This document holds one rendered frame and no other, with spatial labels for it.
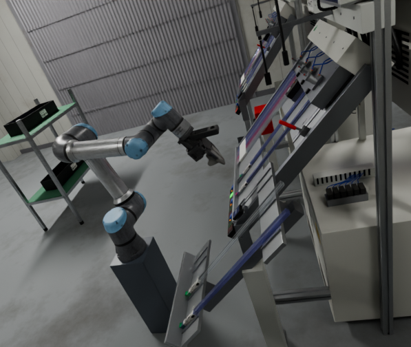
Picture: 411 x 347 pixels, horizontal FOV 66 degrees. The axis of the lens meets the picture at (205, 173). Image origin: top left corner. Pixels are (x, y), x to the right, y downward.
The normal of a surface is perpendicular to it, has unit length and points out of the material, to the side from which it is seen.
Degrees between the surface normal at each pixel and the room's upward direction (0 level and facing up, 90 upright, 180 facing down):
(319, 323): 0
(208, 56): 90
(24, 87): 90
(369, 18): 90
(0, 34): 90
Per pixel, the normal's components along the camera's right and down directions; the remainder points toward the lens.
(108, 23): -0.14, 0.52
